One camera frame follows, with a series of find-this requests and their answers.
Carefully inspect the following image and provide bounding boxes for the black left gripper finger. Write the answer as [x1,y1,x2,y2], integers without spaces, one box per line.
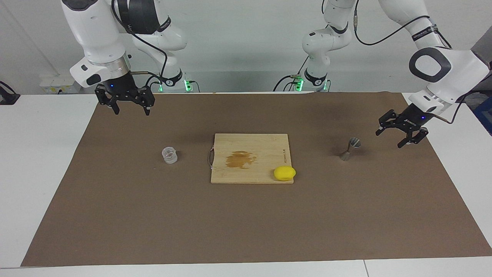
[397,127,429,149]
[376,110,404,136]

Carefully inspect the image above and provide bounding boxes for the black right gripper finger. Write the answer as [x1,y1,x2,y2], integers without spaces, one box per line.
[95,85,120,115]
[136,86,155,116]

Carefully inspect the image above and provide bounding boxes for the metal jigger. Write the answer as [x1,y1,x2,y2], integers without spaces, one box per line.
[339,137,362,162]

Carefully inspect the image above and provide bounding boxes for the clear glass cup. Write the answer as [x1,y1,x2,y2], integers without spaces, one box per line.
[161,147,178,165]

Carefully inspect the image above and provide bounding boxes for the black stand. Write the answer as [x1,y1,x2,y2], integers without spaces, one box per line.
[459,62,492,102]

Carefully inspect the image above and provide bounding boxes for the blue crate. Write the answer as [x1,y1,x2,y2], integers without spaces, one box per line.
[472,94,492,136]

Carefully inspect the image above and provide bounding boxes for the yellow lemon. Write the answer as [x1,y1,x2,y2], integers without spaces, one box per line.
[274,166,297,181]

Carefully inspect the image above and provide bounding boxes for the wooden cutting board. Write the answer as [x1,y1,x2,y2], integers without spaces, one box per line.
[208,133,294,184]

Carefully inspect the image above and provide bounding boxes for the brown table mat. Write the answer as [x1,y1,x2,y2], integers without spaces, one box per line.
[21,92,492,267]

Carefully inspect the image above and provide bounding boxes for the black base cable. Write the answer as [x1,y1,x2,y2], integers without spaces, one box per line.
[145,74,162,93]
[273,57,310,92]

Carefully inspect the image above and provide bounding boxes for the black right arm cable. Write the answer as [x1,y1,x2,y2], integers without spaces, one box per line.
[111,0,170,91]

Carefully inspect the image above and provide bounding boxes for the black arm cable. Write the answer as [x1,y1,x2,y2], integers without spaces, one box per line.
[353,0,477,124]
[111,0,170,91]

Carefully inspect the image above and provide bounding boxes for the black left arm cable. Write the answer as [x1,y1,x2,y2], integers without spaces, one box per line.
[353,0,477,124]

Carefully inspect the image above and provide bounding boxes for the black clamp mount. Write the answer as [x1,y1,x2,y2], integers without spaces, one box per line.
[0,81,20,105]

